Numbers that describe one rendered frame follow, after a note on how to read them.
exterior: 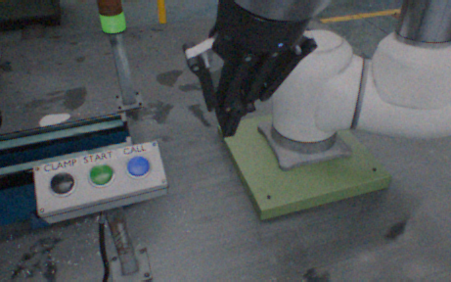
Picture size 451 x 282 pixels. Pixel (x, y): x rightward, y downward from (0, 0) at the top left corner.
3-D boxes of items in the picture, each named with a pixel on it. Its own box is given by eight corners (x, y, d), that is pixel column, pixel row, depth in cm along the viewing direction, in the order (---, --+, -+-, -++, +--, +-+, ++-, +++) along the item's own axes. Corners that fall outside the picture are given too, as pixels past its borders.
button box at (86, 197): (48, 224, 52) (36, 215, 47) (42, 177, 54) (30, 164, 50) (168, 195, 56) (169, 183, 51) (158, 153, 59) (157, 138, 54)
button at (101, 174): (93, 190, 51) (91, 186, 49) (89, 169, 52) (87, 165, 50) (115, 185, 51) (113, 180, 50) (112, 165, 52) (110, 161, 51)
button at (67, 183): (54, 199, 49) (50, 195, 48) (52, 178, 50) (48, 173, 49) (77, 194, 50) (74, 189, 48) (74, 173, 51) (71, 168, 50)
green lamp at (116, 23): (104, 35, 94) (100, 18, 91) (102, 26, 98) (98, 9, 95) (127, 32, 95) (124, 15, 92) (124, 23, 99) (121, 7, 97)
